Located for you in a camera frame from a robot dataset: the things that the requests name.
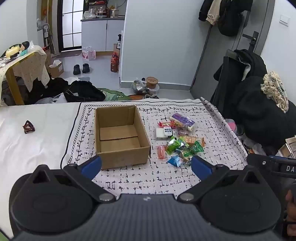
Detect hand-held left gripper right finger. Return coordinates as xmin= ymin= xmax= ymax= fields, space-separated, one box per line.
xmin=177 ymin=155 xmax=280 ymax=204

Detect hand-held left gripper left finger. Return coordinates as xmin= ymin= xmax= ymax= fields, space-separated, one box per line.
xmin=14 ymin=155 xmax=116 ymax=204

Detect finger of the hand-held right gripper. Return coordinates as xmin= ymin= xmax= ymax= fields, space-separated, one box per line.
xmin=246 ymin=153 xmax=279 ymax=173

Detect green snack packet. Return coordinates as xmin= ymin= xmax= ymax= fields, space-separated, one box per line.
xmin=165 ymin=137 xmax=185 ymax=155
xmin=188 ymin=141 xmax=204 ymax=154

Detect cookie packet with green ends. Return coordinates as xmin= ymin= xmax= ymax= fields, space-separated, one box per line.
xmin=179 ymin=149 xmax=193 ymax=164

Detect blue snack packet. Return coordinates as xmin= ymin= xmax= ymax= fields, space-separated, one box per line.
xmin=167 ymin=156 xmax=184 ymax=168

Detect cracker packet with orange ends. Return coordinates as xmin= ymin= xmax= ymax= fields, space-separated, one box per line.
xmin=180 ymin=136 xmax=206 ymax=147

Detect orange snack packet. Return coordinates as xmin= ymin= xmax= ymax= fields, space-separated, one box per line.
xmin=157 ymin=145 xmax=167 ymax=161

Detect purple snack packet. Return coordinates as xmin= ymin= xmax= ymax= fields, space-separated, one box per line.
xmin=170 ymin=113 xmax=197 ymax=132

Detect white snack packet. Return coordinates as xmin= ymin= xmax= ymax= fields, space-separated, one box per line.
xmin=155 ymin=127 xmax=174 ymax=141

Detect person's right hand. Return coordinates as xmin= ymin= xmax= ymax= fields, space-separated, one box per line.
xmin=285 ymin=188 xmax=296 ymax=224

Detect white plastic bag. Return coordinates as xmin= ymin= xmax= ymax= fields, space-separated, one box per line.
xmin=242 ymin=137 xmax=266 ymax=156

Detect open paper box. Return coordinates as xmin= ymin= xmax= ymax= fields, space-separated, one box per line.
xmin=279 ymin=136 xmax=296 ymax=159

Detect black and white patterned cloth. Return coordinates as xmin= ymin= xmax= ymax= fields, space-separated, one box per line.
xmin=60 ymin=97 xmax=249 ymax=196

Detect pink soft item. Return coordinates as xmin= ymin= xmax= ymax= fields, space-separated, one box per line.
xmin=225 ymin=119 xmax=237 ymax=135

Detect black fleece clothes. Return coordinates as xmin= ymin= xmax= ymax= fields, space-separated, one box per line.
xmin=214 ymin=49 xmax=296 ymax=153

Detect white bed sheet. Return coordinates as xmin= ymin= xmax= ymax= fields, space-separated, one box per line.
xmin=0 ymin=102 xmax=81 ymax=239

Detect green floor mat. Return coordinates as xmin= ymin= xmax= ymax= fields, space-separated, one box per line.
xmin=98 ymin=88 xmax=133 ymax=102

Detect beige fringed scarf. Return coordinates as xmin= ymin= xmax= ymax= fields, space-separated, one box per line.
xmin=260 ymin=71 xmax=289 ymax=113

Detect brown hair clip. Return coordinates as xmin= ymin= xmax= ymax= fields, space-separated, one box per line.
xmin=22 ymin=120 xmax=35 ymax=134

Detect black bag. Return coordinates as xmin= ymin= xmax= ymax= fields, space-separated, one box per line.
xmin=63 ymin=81 xmax=105 ymax=102

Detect pile of black clothes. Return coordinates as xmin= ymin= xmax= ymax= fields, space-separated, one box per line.
xmin=28 ymin=77 xmax=68 ymax=105

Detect black chair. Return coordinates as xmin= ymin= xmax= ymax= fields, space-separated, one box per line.
xmin=209 ymin=49 xmax=241 ymax=109

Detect clear plastic bag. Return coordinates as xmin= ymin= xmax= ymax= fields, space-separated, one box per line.
xmin=131 ymin=79 xmax=148 ymax=94

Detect grey door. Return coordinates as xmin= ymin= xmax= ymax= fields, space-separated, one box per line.
xmin=190 ymin=23 xmax=259 ymax=105

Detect brown round container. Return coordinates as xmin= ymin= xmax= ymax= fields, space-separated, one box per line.
xmin=146 ymin=76 xmax=159 ymax=90

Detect cardboard box with white paper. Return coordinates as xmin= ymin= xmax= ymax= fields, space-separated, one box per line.
xmin=45 ymin=59 xmax=64 ymax=78

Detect jug of red liquid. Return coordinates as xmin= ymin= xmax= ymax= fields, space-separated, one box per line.
xmin=110 ymin=52 xmax=119 ymax=73

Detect pack of water bottles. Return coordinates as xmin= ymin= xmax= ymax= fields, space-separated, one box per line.
xmin=82 ymin=46 xmax=96 ymax=61

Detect wooden table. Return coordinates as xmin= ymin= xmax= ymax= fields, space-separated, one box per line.
xmin=5 ymin=52 xmax=44 ymax=106

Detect dotted cream tablecloth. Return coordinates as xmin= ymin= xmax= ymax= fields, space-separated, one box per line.
xmin=0 ymin=45 xmax=50 ymax=92

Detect plain cardboard box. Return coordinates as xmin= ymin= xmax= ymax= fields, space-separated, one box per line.
xmin=44 ymin=50 xmax=55 ymax=65

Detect white kitchen cabinet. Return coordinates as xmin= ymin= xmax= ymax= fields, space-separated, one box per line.
xmin=81 ymin=19 xmax=125 ymax=52

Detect plush doll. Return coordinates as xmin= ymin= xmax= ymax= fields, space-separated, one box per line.
xmin=5 ymin=41 xmax=30 ymax=58

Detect white fan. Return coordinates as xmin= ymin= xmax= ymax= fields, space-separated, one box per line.
xmin=43 ymin=23 xmax=52 ymax=45

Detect black framed glass door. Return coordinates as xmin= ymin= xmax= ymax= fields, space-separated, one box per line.
xmin=57 ymin=0 xmax=84 ymax=52

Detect large black hanging jacket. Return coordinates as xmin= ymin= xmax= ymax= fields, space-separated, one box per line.
xmin=217 ymin=0 xmax=253 ymax=37

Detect row of kitchen bottles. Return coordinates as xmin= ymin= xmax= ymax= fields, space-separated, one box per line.
xmin=83 ymin=7 xmax=119 ymax=19

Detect beige hanging garment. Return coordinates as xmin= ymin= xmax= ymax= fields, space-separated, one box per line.
xmin=206 ymin=0 xmax=223 ymax=25

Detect small black hanging jacket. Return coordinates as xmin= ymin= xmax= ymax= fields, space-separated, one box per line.
xmin=198 ymin=0 xmax=216 ymax=22

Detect black door handle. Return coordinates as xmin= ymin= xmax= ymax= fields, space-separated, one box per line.
xmin=243 ymin=31 xmax=259 ymax=52

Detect white light switch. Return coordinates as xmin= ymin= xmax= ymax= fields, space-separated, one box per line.
xmin=279 ymin=14 xmax=290 ymax=27

